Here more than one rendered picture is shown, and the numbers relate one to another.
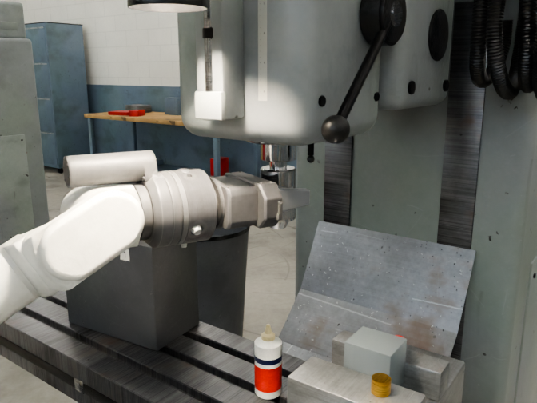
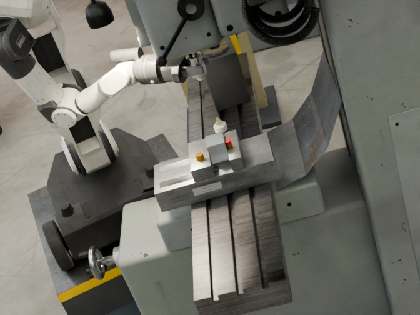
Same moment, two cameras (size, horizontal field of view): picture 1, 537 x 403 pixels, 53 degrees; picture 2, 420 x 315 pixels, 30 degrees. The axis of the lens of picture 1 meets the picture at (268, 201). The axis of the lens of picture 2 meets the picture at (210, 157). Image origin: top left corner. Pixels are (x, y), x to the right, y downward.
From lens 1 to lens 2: 198 cm
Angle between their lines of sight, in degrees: 59
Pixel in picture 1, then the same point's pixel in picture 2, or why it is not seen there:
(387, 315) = (320, 124)
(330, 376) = (198, 147)
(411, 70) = (228, 20)
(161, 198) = (135, 70)
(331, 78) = (166, 37)
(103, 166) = (120, 55)
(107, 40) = not seen: outside the picture
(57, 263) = (104, 90)
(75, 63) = not seen: outside the picture
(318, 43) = (152, 29)
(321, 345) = (299, 129)
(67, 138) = not seen: outside the picture
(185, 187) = (145, 65)
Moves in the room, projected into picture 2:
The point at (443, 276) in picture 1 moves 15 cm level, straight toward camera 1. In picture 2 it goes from (333, 110) to (285, 132)
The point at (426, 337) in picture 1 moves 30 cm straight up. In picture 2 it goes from (320, 142) to (297, 53)
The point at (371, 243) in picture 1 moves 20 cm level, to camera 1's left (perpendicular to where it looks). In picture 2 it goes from (327, 76) to (282, 63)
